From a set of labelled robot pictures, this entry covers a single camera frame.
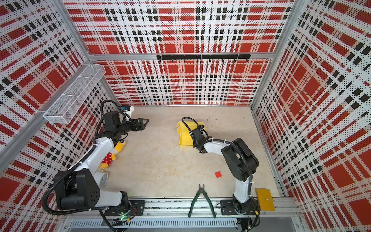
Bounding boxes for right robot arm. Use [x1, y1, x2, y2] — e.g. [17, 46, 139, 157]
[181, 117, 260, 215]

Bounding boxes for green handled pliers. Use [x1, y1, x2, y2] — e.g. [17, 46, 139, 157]
[187, 184, 217, 219]

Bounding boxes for black hook rail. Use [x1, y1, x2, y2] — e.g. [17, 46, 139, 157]
[156, 54, 251, 61]

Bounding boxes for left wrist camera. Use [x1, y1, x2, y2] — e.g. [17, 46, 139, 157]
[121, 105, 134, 115]

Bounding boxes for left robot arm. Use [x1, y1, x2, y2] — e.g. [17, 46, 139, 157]
[42, 100, 149, 215]

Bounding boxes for white wire mesh basket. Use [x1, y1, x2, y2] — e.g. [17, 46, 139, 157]
[43, 63, 105, 124]

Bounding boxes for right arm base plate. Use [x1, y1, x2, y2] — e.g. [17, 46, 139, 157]
[220, 199, 260, 215]

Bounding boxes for yellow plush toy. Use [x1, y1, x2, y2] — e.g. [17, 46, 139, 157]
[99, 140, 126, 169]

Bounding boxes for yellow card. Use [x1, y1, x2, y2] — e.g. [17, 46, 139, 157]
[256, 188, 275, 211]

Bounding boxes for white alarm clock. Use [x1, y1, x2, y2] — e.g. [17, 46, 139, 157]
[93, 172, 109, 188]

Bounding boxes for yellow paper box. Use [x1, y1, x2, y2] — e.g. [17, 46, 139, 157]
[177, 121, 207, 148]

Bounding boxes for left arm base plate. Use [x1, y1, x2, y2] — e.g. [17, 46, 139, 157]
[104, 200, 146, 218]

